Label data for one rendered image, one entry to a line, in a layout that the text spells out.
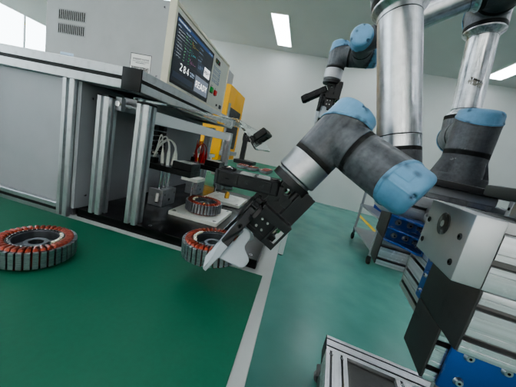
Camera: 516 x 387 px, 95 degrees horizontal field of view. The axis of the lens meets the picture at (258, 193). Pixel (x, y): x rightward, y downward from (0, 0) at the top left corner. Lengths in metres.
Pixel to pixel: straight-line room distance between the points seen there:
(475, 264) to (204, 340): 0.36
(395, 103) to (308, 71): 5.84
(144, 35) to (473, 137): 0.95
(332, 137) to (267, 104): 5.83
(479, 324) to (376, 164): 0.24
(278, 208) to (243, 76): 6.13
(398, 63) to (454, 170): 0.47
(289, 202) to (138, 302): 0.28
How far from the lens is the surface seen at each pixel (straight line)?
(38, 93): 0.79
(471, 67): 1.14
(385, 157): 0.37
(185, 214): 0.71
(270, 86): 6.29
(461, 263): 0.40
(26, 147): 0.83
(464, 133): 0.94
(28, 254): 0.51
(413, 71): 0.53
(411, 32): 0.56
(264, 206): 0.39
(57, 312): 0.43
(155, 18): 0.79
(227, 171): 0.40
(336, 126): 0.39
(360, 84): 6.35
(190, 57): 0.84
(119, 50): 0.83
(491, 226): 0.40
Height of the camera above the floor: 1.01
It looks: 11 degrees down
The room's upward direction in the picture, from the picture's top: 13 degrees clockwise
